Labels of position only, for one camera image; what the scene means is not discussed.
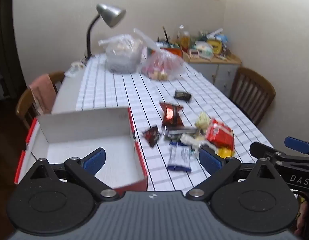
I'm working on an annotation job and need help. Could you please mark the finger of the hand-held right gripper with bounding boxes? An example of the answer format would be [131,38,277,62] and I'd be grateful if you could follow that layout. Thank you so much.
[249,142,290,162]
[284,136,309,157]

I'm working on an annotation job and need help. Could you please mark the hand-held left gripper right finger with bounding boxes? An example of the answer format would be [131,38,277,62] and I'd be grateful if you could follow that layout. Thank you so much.
[185,148,291,201]

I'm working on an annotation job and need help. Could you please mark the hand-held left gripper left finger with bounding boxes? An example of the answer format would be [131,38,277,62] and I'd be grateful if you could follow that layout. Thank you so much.
[18,147,119,202]

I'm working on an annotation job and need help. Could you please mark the blue white snack packet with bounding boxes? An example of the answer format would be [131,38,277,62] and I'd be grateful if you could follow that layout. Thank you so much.
[167,142,195,172]

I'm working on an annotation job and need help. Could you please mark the red white cardboard box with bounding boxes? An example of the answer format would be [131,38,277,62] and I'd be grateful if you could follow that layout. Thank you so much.
[14,107,148,193]

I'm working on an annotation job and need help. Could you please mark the pale yellow snack packet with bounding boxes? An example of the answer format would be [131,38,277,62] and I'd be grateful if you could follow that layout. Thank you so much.
[195,112,211,133]

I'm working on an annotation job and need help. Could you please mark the long black snack bar packet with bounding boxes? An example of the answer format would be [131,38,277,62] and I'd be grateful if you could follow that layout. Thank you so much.
[163,127,198,140]

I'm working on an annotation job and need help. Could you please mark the dark red shiny snack packet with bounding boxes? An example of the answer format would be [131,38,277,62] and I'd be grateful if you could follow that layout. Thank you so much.
[159,102,185,128]

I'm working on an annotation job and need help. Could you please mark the small black red snack packet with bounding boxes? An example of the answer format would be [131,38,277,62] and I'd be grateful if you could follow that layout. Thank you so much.
[142,125,162,148]

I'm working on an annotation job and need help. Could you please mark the clear bag of red snacks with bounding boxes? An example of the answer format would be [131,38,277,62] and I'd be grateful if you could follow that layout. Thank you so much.
[133,28,186,82]

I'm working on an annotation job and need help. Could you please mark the wooden slatted chair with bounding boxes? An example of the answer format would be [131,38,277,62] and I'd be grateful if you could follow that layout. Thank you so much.
[229,67,276,127]

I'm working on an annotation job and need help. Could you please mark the white checked tablecloth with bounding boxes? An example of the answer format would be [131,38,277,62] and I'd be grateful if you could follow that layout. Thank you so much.
[76,52,275,192]

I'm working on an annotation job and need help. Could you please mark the pink towel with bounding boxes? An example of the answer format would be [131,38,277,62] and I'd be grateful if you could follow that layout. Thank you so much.
[29,74,57,115]

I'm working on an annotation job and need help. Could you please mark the grey sideboard cabinet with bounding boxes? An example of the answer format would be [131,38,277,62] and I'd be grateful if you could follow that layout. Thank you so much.
[182,52,242,98]

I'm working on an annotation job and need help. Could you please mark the wooden chair with towel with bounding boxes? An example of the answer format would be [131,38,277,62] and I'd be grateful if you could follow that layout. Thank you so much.
[16,71,66,130]

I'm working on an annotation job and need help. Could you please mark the clear bag with plastic tub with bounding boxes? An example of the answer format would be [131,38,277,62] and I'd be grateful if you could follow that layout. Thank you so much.
[98,34,145,74]

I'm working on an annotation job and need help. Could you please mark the tissue box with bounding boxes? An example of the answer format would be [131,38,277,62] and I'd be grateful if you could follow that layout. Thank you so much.
[194,41,213,58]

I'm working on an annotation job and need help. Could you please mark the orange container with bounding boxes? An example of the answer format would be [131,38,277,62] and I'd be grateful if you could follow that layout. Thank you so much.
[161,47,183,58]

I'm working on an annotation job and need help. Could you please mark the amber drink bottle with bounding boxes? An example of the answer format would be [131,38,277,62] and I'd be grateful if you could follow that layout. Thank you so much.
[178,25,190,52]

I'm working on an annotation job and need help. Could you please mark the dark brush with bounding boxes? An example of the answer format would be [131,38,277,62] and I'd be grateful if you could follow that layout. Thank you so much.
[162,26,170,45]

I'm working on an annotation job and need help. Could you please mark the silver gooseneck desk lamp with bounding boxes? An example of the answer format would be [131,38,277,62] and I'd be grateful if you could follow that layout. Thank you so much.
[83,3,126,60]

